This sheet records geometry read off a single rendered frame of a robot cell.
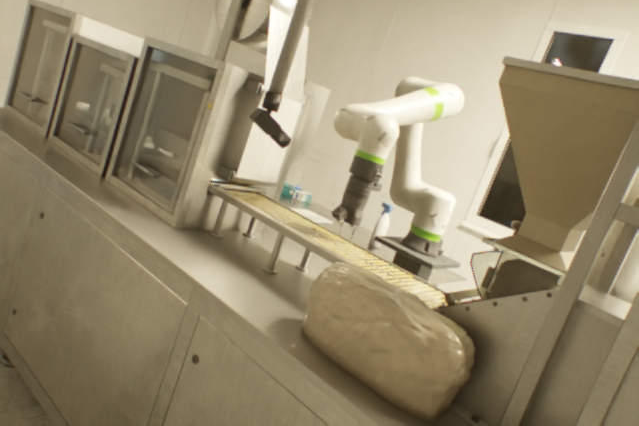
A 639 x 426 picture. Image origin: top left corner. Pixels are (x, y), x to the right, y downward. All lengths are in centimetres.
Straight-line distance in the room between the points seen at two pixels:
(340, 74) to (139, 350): 345
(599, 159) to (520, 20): 293
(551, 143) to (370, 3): 361
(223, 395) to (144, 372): 31
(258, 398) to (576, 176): 80
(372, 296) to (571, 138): 50
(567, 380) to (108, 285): 121
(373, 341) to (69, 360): 107
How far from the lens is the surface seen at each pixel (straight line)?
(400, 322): 106
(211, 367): 130
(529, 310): 113
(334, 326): 114
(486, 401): 120
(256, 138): 164
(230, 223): 179
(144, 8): 546
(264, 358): 117
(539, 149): 114
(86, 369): 176
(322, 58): 472
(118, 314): 160
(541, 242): 118
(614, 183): 103
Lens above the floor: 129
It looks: 9 degrees down
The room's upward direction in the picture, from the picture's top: 19 degrees clockwise
